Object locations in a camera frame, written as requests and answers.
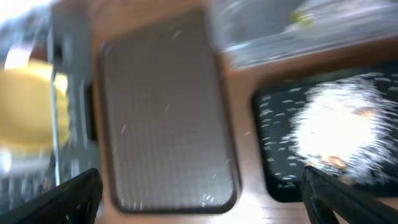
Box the yellow green snack wrapper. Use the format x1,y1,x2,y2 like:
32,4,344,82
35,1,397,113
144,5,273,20
290,10,316,27

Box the clear plastic waste bin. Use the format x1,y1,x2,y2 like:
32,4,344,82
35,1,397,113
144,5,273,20
207,0,397,70

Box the black rectangular bin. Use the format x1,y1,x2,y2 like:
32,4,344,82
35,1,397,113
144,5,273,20
252,61,397,203

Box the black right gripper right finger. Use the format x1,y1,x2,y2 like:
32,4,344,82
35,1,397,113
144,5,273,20
300,166,397,224

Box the dark brown serving tray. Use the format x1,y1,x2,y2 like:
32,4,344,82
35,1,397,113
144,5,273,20
98,9,239,214

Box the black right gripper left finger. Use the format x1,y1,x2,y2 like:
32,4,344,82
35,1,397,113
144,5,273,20
1,168,103,224

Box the yellow plate with crumbs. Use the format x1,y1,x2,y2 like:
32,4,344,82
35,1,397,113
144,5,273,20
1,60,53,154

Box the grey plastic dish rack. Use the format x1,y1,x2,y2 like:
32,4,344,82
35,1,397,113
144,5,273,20
1,1,101,214

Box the pile of rice scraps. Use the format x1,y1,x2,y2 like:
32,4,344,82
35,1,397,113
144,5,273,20
284,72,397,185

